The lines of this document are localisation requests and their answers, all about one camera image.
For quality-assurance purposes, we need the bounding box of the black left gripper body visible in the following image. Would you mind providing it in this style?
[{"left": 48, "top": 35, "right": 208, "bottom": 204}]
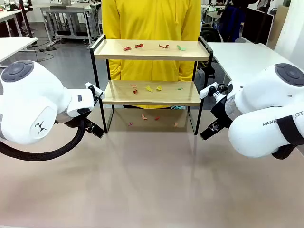
[{"left": 56, "top": 110, "right": 91, "bottom": 129}]

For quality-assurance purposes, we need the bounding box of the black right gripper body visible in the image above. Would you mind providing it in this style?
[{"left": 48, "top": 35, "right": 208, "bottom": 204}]
[{"left": 210, "top": 95, "right": 235, "bottom": 126}]

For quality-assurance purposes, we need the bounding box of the person's left forearm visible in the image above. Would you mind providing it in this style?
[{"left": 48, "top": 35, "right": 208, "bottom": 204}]
[{"left": 177, "top": 60, "right": 198, "bottom": 82}]

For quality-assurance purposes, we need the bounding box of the person's right forearm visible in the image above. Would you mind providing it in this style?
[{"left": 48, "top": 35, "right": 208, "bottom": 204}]
[{"left": 109, "top": 59, "right": 125, "bottom": 81}]

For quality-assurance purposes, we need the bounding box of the large white desk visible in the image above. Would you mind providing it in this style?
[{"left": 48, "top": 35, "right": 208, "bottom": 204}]
[{"left": 206, "top": 42, "right": 304, "bottom": 83}]

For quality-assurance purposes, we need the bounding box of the black office chair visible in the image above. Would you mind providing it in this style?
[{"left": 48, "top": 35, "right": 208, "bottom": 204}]
[{"left": 196, "top": 23, "right": 223, "bottom": 83}]

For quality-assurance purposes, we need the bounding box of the person in dark blue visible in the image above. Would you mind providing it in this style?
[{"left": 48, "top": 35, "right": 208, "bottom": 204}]
[{"left": 219, "top": 0, "right": 244, "bottom": 42}]

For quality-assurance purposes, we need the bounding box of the brown cardboard panel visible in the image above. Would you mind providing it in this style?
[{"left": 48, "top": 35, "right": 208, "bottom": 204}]
[{"left": 266, "top": 5, "right": 290, "bottom": 49}]

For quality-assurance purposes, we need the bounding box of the grey metal desk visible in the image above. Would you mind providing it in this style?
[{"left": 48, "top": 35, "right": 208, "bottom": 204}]
[{"left": 39, "top": 2, "right": 102, "bottom": 49}]

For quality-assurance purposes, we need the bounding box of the black pole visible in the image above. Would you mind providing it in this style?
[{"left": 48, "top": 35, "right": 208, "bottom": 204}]
[{"left": 19, "top": 0, "right": 34, "bottom": 39}]

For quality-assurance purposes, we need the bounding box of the person in yellow hoodie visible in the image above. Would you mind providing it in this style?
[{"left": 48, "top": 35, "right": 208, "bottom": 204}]
[{"left": 101, "top": 0, "right": 202, "bottom": 110}]

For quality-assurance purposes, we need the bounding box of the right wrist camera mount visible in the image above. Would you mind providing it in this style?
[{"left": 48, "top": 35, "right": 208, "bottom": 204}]
[{"left": 199, "top": 82, "right": 229, "bottom": 100}]

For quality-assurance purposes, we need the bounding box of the two-tier wooden shelf black frame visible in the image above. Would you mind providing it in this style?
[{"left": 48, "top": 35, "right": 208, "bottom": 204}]
[{"left": 90, "top": 34, "right": 214, "bottom": 136}]

